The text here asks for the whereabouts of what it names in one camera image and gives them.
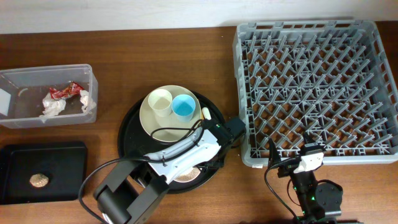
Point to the small pink bowl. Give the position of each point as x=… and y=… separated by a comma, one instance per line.
x=189, y=175

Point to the clear plastic bin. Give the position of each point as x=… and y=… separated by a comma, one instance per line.
x=29, y=86

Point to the white tissue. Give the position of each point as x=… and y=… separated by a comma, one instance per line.
x=52, y=107
x=87, y=102

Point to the white plastic fork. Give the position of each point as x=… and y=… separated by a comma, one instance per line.
x=206, y=113

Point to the large beige plate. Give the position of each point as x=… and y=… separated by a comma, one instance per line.
x=169, y=128

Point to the light blue cup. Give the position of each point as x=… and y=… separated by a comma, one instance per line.
x=183, y=107

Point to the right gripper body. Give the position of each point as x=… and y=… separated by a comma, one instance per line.
x=288, y=162

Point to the round black tray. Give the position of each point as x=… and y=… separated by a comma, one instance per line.
x=133, y=141

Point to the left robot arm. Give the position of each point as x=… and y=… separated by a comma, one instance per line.
x=135, y=187

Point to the grey dishwasher rack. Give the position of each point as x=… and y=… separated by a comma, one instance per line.
x=329, y=79

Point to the brown cookie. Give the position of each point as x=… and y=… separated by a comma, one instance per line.
x=39, y=180

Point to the white label on bin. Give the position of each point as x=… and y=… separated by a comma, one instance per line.
x=5, y=99

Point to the cream cup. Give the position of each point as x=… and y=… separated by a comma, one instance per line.
x=160, y=101

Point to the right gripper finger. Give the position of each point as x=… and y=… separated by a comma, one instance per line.
x=308, y=140
x=274, y=157

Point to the black rectangular bin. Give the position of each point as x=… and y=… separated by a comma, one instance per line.
x=64, y=163

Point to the red snack wrapper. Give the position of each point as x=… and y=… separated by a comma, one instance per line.
x=71, y=90

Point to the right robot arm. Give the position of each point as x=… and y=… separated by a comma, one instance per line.
x=319, y=200

